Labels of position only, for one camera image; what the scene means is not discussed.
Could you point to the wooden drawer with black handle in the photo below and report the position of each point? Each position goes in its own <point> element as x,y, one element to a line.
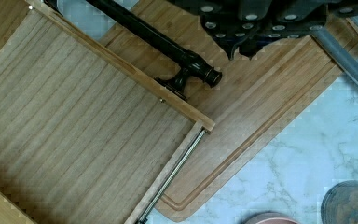
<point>85,137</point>

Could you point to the grey oven door handle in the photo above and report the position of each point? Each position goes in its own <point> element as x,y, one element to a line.
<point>339,55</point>

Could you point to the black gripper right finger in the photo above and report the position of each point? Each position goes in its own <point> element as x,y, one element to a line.
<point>284,21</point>

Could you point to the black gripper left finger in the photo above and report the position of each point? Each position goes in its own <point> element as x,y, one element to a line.
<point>231,33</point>

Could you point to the pink ceramic sugar bowl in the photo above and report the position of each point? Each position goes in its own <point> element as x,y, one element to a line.
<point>270,218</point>

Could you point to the bamboo cutting board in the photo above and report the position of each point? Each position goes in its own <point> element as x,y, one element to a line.
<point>254,101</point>

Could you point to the glass cereal jar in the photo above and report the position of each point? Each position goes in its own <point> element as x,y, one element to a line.
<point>340,204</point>

